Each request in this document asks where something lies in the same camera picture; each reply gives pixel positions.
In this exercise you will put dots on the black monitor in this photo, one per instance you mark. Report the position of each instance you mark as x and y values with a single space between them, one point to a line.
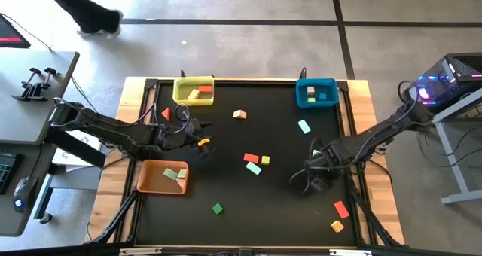
11 37

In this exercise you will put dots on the orange plastic bin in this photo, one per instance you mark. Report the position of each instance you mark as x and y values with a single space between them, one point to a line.
150 180

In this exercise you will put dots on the green small cube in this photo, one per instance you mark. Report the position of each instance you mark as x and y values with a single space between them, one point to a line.
217 208

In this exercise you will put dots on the red triangular block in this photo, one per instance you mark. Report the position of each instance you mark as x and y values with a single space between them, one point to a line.
166 114

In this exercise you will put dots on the white paper sheet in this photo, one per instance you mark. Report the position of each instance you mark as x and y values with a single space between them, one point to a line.
64 158

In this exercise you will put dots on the black clamp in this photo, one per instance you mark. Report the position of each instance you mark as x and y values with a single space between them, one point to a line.
26 86
44 83

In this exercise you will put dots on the tan triangular block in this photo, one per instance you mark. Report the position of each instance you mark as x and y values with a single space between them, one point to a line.
176 186

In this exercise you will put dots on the black keyboard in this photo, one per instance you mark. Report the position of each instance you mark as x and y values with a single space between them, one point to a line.
7 173

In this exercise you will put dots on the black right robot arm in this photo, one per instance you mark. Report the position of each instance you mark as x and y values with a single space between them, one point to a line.
376 135

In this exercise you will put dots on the yellow small cube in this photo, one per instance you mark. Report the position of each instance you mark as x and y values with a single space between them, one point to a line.
265 160

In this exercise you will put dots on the blue small cube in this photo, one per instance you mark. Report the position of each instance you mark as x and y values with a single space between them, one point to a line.
322 96

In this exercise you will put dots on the tan wedge block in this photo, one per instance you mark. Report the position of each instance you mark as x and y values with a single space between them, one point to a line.
239 114

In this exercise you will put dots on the grey desk frame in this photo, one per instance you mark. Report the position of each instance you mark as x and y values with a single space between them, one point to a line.
452 162

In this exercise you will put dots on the black table mat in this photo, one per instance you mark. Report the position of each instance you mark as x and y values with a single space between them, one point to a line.
233 226

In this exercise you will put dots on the red long block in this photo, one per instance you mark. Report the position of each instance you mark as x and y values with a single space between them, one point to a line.
251 158
341 209
205 89

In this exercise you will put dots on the person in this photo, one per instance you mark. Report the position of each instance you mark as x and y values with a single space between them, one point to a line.
90 11

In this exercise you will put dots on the blue plastic bin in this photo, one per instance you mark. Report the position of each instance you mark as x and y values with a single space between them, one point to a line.
327 88

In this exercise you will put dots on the black computer mouse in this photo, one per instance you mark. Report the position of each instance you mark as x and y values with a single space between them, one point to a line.
23 195

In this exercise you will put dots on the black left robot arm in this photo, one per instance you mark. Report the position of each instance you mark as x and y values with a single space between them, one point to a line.
113 130

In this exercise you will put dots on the tan small cube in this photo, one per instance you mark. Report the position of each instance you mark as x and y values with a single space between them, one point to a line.
310 90

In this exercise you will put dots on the desk leg with caster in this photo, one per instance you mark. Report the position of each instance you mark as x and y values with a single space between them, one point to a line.
43 195

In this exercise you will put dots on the black aluminium table frame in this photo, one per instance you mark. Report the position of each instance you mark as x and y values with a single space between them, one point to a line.
343 86

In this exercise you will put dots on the yellow plastic bin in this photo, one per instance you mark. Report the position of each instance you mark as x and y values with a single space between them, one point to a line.
180 92

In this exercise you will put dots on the glass computer case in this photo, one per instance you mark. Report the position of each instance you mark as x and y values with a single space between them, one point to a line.
437 90

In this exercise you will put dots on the pale mint short block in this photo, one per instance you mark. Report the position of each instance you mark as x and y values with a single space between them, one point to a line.
170 173
182 173

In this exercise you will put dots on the yellow tape strip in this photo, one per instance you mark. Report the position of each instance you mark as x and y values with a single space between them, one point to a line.
203 141

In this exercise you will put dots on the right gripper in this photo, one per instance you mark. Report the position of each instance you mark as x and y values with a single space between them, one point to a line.
327 162

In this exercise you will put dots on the orange small cube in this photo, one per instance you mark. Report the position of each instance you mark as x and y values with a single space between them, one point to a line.
337 226

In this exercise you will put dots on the grey desk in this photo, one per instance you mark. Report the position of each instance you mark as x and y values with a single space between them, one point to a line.
11 222
22 116

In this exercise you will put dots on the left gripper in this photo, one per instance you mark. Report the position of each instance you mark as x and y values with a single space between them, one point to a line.
180 139

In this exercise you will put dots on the pale yellow long block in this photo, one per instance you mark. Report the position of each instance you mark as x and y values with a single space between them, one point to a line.
193 94

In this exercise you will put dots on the yellow-green small cube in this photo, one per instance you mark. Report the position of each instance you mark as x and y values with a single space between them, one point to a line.
311 99

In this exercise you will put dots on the silver bracket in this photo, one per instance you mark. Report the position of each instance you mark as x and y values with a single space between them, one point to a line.
139 251
350 252

